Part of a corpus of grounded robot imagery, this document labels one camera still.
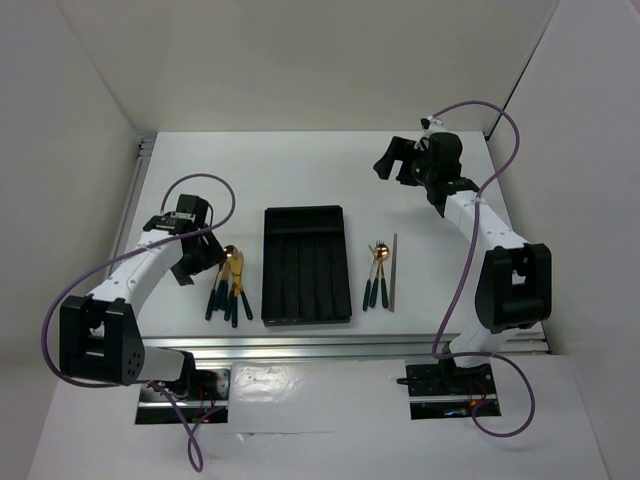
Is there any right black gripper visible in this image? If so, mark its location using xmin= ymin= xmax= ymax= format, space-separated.
xmin=374 ymin=136 xmax=437 ymax=187

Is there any gold spoon green handle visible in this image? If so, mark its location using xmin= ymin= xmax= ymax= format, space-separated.
xmin=205 ymin=245 xmax=235 ymax=321
xmin=375 ymin=241 xmax=390 ymax=309
xmin=212 ymin=245 xmax=236 ymax=311

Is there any gold fork green handle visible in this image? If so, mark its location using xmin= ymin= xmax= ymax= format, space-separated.
xmin=368 ymin=240 xmax=389 ymax=308
xmin=230 ymin=249 xmax=244 ymax=328

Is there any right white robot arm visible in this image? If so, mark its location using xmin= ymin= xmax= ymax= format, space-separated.
xmin=374 ymin=132 xmax=552 ymax=392

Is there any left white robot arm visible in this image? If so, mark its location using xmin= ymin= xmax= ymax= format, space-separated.
xmin=59 ymin=215 xmax=225 ymax=386

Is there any metal chopstick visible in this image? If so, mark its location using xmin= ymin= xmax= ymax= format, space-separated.
xmin=386 ymin=243 xmax=396 ymax=312
xmin=389 ymin=232 xmax=399 ymax=313

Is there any black cutlery tray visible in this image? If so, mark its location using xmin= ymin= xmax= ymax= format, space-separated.
xmin=261 ymin=205 xmax=352 ymax=327

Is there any gold knife green handle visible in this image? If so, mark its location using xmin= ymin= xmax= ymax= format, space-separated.
xmin=221 ymin=258 xmax=238 ymax=328
xmin=232 ymin=250 xmax=254 ymax=321

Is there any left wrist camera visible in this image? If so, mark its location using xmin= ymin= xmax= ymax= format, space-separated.
xmin=168 ymin=194 xmax=211 ymax=229

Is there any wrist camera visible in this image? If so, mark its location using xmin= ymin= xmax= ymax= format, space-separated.
xmin=419 ymin=116 xmax=448 ymax=148
xmin=168 ymin=194 xmax=211 ymax=229

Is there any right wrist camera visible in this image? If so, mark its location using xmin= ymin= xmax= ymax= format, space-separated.
xmin=419 ymin=116 xmax=448 ymax=148

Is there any aluminium frame rail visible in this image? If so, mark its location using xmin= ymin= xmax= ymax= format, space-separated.
xmin=78 ymin=130 xmax=550 ymax=362

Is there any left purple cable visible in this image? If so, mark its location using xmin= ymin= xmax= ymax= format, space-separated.
xmin=41 ymin=172 xmax=237 ymax=473

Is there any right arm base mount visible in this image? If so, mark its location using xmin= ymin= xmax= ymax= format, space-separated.
xmin=396 ymin=361 xmax=501 ymax=420

